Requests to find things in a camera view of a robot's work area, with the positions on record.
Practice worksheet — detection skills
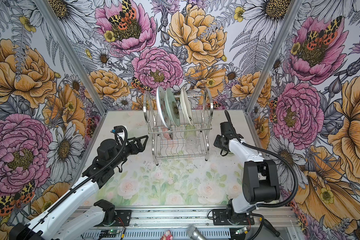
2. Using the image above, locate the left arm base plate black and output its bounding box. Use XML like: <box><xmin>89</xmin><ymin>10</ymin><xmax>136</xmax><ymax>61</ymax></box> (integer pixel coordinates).
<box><xmin>101</xmin><ymin>210</ymin><xmax>132</xmax><ymax>227</ymax></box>

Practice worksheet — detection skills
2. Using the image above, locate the black handled screwdriver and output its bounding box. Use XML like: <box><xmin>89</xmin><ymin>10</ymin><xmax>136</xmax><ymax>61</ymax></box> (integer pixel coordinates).
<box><xmin>261</xmin><ymin>218</ymin><xmax>281</xmax><ymax>237</ymax></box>

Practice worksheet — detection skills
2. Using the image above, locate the left black corrugated cable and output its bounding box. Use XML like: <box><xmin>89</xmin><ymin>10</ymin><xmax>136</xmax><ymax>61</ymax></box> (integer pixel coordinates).
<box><xmin>17</xmin><ymin>125</ymin><xmax>129</xmax><ymax>229</ymax></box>

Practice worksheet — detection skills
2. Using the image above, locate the clear glass plate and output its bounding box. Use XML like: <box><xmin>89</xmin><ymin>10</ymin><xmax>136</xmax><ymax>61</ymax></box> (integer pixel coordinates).
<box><xmin>124</xmin><ymin>123</ymin><xmax>149</xmax><ymax>139</ymax></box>

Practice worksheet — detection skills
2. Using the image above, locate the silver microphone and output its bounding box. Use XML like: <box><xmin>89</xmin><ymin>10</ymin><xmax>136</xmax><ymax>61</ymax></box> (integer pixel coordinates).
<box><xmin>186</xmin><ymin>225</ymin><xmax>207</xmax><ymax>240</ymax></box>

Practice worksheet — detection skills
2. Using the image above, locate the green circuit board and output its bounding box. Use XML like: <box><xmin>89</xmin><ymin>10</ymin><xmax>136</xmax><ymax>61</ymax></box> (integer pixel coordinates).
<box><xmin>99</xmin><ymin>230</ymin><xmax>119</xmax><ymax>238</ymax></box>

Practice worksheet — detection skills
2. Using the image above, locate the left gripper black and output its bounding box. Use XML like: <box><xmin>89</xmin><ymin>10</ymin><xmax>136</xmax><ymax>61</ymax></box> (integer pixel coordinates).
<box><xmin>110</xmin><ymin>135</ymin><xmax>149</xmax><ymax>168</ymax></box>

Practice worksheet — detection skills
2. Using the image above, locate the pink black patterned bowl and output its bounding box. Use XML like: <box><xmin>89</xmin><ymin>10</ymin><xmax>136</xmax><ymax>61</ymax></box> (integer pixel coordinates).
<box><xmin>162</xmin><ymin>128</ymin><xmax>173</xmax><ymax>140</ymax></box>

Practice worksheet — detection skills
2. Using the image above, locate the watermelon pattern plate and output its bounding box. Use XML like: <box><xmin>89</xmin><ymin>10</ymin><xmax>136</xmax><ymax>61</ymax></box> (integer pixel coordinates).
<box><xmin>156</xmin><ymin>87</ymin><xmax>171</xmax><ymax>129</ymax></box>

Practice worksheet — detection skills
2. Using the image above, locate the black corrugated cable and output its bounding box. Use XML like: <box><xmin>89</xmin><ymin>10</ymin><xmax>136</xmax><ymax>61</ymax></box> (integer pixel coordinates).
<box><xmin>224</xmin><ymin>110</ymin><xmax>299</xmax><ymax>208</ymax></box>
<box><xmin>17</xmin><ymin>125</ymin><xmax>129</xmax><ymax>229</ymax></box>

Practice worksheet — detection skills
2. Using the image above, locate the small red pink figure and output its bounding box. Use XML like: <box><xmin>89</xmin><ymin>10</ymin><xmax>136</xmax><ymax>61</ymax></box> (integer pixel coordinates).
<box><xmin>160</xmin><ymin>230</ymin><xmax>173</xmax><ymax>240</ymax></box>

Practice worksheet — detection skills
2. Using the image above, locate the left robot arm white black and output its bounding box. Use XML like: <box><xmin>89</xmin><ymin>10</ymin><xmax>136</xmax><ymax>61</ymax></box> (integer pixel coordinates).
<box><xmin>9</xmin><ymin>135</ymin><xmax>149</xmax><ymax>240</ymax></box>

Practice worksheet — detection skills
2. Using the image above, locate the green tinted glass cup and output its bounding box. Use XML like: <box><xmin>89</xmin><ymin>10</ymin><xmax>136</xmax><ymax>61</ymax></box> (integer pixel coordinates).
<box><xmin>184</xmin><ymin>125</ymin><xmax>197</xmax><ymax>139</ymax></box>

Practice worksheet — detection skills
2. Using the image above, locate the chrome two-tier dish rack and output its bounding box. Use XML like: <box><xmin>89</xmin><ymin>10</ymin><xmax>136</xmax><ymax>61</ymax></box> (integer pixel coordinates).
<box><xmin>143</xmin><ymin>88</ymin><xmax>214</xmax><ymax>165</ymax></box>

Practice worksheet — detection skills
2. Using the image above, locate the aluminium frame rail front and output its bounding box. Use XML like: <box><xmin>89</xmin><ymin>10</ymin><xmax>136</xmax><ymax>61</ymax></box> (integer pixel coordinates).
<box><xmin>115</xmin><ymin>206</ymin><xmax>299</xmax><ymax>229</ymax></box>

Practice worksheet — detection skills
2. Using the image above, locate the clear glass cup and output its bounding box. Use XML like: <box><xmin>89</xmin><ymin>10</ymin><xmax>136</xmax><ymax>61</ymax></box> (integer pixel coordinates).
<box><xmin>185</xmin><ymin>135</ymin><xmax>199</xmax><ymax>152</ymax></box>

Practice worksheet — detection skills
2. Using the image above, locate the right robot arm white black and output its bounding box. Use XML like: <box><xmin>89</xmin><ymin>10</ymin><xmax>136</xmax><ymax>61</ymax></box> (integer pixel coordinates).
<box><xmin>214</xmin><ymin>122</ymin><xmax>280</xmax><ymax>224</ymax></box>

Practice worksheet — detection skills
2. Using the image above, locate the right black corrugated cable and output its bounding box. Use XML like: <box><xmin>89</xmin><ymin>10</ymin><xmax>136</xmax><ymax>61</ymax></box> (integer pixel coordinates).
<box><xmin>224</xmin><ymin>110</ymin><xmax>299</xmax><ymax>208</ymax></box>

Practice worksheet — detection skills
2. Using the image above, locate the mint green plate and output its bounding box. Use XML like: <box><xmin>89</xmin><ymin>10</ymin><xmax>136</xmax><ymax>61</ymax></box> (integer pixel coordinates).
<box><xmin>166</xmin><ymin>89</ymin><xmax>181</xmax><ymax>127</ymax></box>

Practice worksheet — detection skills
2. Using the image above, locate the cream white plate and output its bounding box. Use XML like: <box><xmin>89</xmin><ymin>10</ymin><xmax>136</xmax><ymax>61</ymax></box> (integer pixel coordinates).
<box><xmin>180</xmin><ymin>88</ymin><xmax>194</xmax><ymax>126</ymax></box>

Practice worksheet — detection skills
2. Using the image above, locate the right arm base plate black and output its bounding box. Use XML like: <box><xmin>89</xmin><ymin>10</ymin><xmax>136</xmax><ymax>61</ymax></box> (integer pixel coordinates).
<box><xmin>211</xmin><ymin>209</ymin><xmax>255</xmax><ymax>226</ymax></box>

